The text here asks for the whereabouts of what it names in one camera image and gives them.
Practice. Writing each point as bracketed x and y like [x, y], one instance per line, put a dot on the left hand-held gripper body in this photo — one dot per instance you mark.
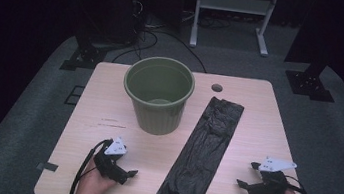
[112, 165]

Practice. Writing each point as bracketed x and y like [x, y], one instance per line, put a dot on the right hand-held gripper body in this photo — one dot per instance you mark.
[270, 187]

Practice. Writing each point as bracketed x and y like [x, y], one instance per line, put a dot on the black plastic trash bag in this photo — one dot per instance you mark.
[199, 157]

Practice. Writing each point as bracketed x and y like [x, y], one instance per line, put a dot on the green plastic bin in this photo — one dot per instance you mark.
[158, 108]

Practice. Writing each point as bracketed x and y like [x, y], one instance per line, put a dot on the person's left hand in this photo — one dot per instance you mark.
[91, 185]

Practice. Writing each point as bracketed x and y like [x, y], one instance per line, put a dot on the grey tape piece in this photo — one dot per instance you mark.
[48, 166]

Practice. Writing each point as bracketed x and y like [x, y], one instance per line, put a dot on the black monitor stand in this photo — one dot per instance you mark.
[309, 86]

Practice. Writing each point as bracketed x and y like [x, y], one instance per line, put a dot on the black stand base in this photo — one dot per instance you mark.
[86, 57]

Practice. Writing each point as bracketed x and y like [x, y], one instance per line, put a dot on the dark equipment cabinet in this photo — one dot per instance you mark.
[114, 8]

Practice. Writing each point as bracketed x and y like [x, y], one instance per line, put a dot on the white metal stand frame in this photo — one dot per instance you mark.
[232, 4]

